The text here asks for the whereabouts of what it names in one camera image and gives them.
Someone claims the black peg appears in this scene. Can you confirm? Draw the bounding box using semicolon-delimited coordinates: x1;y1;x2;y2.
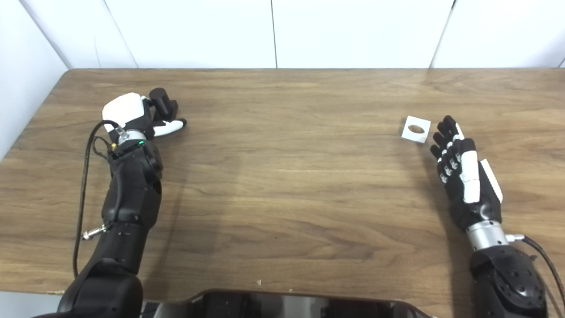
149;87;179;123

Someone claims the white square piece with hole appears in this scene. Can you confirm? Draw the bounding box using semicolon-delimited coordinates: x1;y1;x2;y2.
401;116;431;144

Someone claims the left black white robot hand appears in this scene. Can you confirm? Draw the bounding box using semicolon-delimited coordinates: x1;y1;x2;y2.
102;92;187;141

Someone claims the thin wire with yellow connector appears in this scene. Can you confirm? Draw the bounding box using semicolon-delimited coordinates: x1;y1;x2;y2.
92;136;117;160

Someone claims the black robot torso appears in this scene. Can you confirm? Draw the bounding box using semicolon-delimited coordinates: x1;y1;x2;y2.
141;289;435;318

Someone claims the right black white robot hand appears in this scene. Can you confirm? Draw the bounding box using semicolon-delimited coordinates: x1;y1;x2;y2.
430;115;504;231

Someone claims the thick black right wrist cable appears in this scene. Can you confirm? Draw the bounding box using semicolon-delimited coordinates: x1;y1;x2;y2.
507;234;565;310

